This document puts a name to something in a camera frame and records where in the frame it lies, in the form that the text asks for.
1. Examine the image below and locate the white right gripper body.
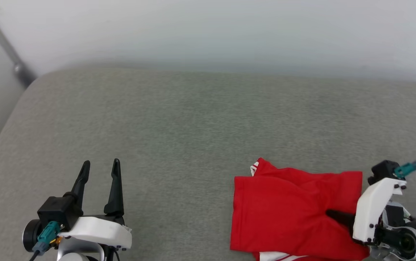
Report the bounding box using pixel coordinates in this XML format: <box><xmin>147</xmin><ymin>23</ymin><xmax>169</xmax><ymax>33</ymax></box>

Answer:
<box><xmin>352</xmin><ymin>177</ymin><xmax>407</xmax><ymax>244</ymax></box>

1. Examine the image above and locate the teal left camera connector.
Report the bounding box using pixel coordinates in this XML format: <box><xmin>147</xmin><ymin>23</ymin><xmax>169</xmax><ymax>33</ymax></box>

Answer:
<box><xmin>32</xmin><ymin>221</ymin><xmax>63</xmax><ymax>253</ymax></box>

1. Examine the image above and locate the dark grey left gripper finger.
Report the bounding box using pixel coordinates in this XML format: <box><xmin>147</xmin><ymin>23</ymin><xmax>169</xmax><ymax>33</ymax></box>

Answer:
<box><xmin>103</xmin><ymin>158</ymin><xmax>125</xmax><ymax>217</ymax></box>
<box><xmin>64</xmin><ymin>160</ymin><xmax>91</xmax><ymax>219</ymax></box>

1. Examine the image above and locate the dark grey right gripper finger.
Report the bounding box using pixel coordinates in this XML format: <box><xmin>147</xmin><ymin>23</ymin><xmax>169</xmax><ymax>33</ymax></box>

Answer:
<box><xmin>325</xmin><ymin>209</ymin><xmax>356</xmax><ymax>233</ymax></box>

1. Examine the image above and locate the red and white garment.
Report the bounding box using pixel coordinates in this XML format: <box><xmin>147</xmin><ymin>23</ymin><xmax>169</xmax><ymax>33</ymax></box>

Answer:
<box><xmin>229</xmin><ymin>157</ymin><xmax>370</xmax><ymax>261</ymax></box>

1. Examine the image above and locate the grey metal wall pipe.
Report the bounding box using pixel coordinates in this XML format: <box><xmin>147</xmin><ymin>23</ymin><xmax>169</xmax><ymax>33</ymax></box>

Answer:
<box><xmin>0</xmin><ymin>0</ymin><xmax>37</xmax><ymax>88</ymax></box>

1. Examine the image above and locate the grey fabric sofa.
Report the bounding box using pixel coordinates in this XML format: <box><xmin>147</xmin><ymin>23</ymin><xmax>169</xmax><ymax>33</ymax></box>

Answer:
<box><xmin>0</xmin><ymin>65</ymin><xmax>416</xmax><ymax>261</ymax></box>

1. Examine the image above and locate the teal camera connector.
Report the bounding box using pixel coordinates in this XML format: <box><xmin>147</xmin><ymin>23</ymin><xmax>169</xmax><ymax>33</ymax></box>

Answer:
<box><xmin>393</xmin><ymin>161</ymin><xmax>416</xmax><ymax>179</ymax></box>
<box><xmin>32</xmin><ymin>221</ymin><xmax>63</xmax><ymax>253</ymax></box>

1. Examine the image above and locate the teal right camera connector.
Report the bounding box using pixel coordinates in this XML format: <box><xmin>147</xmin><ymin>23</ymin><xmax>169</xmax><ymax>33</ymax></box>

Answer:
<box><xmin>393</xmin><ymin>161</ymin><xmax>416</xmax><ymax>179</ymax></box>

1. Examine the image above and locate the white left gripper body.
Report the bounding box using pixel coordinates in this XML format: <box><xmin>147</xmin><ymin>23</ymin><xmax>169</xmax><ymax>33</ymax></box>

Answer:
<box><xmin>57</xmin><ymin>215</ymin><xmax>133</xmax><ymax>251</ymax></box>

